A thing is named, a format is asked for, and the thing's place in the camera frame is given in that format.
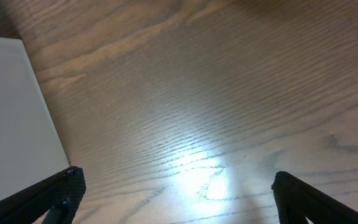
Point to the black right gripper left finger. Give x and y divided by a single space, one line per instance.
57 198

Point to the white cardboard box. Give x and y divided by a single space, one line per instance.
30 149

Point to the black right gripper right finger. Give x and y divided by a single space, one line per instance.
298 202

